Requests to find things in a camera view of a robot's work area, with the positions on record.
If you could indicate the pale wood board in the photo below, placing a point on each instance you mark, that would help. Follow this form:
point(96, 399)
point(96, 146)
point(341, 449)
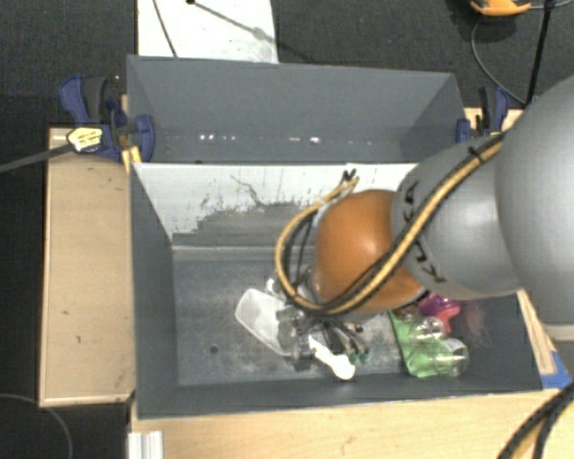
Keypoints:
point(86, 275)

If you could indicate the clear plastic container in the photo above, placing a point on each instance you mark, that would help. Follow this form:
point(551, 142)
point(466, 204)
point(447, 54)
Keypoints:
point(258, 316)

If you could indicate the grey metal bin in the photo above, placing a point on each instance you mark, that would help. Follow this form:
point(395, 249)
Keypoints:
point(268, 108)

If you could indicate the clear glass thing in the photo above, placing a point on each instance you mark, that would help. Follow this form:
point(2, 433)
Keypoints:
point(433, 335)

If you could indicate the pink plastic toy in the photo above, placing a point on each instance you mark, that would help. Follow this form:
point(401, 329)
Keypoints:
point(437, 306)

